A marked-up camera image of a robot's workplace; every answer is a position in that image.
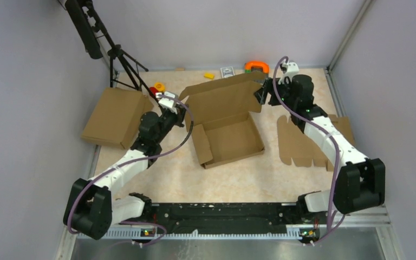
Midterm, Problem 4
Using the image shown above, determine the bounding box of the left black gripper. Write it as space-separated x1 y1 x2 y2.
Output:
155 103 189 144

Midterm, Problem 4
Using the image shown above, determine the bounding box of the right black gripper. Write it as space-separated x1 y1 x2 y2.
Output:
253 76 297 110

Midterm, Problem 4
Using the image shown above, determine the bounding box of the large cardboard box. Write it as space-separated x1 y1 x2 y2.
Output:
179 71 266 169

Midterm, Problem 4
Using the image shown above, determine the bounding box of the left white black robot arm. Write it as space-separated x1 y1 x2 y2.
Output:
63 104 193 240

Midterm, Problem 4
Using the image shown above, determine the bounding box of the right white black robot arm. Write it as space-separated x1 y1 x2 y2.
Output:
255 74 386 223

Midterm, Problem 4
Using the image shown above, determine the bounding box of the folded cardboard box left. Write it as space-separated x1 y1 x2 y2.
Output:
81 88 154 150

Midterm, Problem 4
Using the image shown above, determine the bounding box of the playing card deck box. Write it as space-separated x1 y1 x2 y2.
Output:
220 67 235 79

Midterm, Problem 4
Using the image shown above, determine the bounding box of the grey plate with orange arch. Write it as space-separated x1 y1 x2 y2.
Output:
244 61 270 75

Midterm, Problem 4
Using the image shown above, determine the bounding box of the red yellow toy block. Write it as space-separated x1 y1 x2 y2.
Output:
149 82 166 95

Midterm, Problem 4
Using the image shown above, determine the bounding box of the small yellow block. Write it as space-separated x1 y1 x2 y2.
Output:
204 73 215 80

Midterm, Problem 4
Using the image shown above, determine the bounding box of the flat cardboard sheet right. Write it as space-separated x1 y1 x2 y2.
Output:
276 114 356 172

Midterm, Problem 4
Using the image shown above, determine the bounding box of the small wooden block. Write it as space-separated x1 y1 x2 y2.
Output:
175 67 186 72

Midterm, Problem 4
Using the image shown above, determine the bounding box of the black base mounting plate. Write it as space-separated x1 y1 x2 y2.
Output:
132 203 327 235

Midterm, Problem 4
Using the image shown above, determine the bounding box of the black tripod stand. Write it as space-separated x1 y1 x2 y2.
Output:
64 0 157 101

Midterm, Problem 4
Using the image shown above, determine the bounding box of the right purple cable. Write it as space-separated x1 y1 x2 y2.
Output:
271 56 347 246

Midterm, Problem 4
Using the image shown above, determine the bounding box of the purple cable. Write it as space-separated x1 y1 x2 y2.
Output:
271 56 347 246
66 92 195 248

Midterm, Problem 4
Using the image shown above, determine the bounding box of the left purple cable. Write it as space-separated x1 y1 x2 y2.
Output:
66 92 195 248

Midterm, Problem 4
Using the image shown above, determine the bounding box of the aluminium frame rail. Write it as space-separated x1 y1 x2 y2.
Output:
56 218 405 259

